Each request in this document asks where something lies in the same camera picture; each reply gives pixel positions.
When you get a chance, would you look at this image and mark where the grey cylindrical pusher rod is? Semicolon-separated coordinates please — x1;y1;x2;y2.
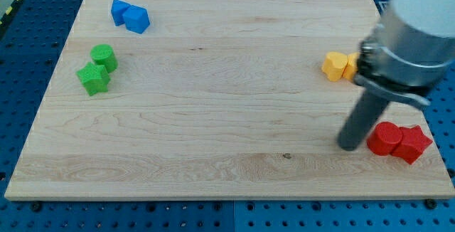
337;90;390;151

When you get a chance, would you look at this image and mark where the green cylinder block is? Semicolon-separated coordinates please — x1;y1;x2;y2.
90;44;118;73

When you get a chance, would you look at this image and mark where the green star block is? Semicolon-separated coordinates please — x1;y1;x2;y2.
76;63;110;96

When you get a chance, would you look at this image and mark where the red cylinder block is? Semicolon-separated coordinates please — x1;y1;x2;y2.
366;122;403;156

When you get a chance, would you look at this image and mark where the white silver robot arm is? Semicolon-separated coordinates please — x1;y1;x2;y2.
337;0;454;151

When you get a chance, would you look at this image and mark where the blue triangle block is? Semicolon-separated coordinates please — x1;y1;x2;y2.
111;0;131;26

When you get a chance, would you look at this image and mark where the red star block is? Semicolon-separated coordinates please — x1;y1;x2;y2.
391;125;433;164

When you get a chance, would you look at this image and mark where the light wooden board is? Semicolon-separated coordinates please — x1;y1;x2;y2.
5;0;454;201

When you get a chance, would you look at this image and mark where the yellow heart block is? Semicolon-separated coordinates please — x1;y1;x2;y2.
321;51;348;82

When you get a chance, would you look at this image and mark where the yellow orange block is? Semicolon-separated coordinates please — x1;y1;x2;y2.
343;52;360;82

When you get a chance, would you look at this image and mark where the blue cube block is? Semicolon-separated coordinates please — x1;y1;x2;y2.
122;5;150;34

